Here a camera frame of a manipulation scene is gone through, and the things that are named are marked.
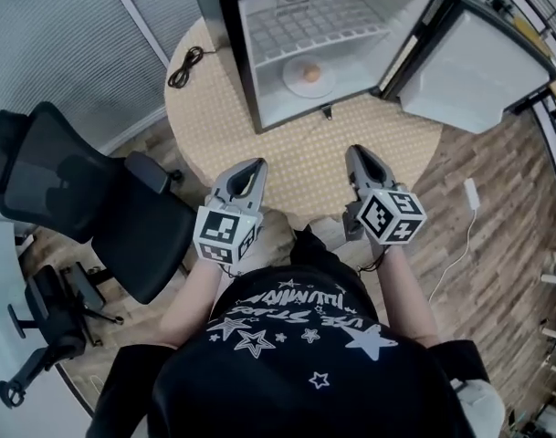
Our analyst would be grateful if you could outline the person's right forearm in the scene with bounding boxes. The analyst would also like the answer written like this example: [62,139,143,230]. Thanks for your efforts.
[381,243,442,351]

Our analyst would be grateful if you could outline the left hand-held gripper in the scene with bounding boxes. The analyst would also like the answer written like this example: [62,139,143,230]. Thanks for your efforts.
[193,157,269,266]

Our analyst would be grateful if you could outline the black chair with wheeled base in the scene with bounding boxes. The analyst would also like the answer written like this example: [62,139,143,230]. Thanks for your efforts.
[0,262,125,410]

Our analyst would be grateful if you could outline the round beige dotted table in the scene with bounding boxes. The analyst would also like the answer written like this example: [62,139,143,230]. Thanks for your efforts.
[163,16,445,221]

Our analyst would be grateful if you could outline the person's left forearm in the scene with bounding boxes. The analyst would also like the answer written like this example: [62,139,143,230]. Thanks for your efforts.
[160,256,225,351]

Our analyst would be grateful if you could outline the grey window blinds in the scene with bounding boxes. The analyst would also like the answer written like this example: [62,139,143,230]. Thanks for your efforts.
[0,0,204,157]

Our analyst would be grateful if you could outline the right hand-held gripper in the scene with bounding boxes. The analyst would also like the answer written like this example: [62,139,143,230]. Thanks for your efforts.
[342,144,429,246]

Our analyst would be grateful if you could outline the white round plate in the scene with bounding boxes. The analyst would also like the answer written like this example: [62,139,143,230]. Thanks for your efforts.
[281,55,337,99]

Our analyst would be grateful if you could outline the black star print shirt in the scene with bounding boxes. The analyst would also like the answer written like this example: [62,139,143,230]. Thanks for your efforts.
[86,228,494,438]

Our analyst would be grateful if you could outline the coiled black cable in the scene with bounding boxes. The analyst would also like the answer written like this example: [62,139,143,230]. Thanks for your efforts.
[167,46,219,90]

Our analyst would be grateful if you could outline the white power adapter with cable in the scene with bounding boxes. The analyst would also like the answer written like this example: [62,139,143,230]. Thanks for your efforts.
[426,177,484,305]

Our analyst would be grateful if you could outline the white wire fridge shelf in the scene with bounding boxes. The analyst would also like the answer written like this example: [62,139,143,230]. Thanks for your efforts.
[240,0,393,68]

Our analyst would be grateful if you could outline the black mini fridge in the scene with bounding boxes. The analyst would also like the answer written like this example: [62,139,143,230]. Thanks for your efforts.
[212,0,556,136]

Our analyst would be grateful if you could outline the black mesh office chair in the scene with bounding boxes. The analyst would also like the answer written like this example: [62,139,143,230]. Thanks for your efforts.
[0,100,200,306]

